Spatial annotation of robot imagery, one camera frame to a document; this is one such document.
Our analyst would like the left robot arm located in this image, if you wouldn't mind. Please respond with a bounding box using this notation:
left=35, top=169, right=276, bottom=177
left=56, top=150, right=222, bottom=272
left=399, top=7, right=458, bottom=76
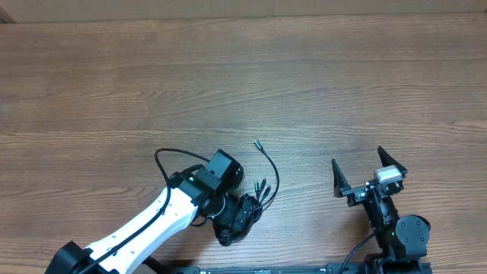
left=46, top=150, right=252, bottom=273

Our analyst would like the right camera cable black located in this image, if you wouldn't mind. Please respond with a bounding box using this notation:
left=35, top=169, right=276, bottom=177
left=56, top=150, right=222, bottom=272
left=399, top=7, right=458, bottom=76
left=338, top=231, right=376, bottom=274

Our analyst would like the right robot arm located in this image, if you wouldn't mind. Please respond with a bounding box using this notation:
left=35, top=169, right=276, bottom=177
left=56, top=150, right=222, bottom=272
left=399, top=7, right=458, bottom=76
left=326, top=146, right=433, bottom=274

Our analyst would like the left camera cable black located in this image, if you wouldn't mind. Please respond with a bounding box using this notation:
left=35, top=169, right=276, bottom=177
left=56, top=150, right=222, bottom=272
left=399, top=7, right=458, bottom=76
left=80, top=148, right=198, bottom=273

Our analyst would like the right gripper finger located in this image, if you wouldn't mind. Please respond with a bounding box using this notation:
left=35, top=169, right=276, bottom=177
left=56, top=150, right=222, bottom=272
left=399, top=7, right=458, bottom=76
left=377, top=146, right=408, bottom=176
left=332, top=158, right=351, bottom=198

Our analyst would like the black multi-head cable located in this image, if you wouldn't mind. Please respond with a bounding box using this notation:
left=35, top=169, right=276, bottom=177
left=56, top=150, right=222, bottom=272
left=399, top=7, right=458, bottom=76
left=212, top=139, right=281, bottom=247

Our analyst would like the camera cable black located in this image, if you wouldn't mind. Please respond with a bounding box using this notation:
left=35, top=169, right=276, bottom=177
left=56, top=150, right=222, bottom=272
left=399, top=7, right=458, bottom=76
left=80, top=148, right=198, bottom=273
left=338, top=231, right=376, bottom=274

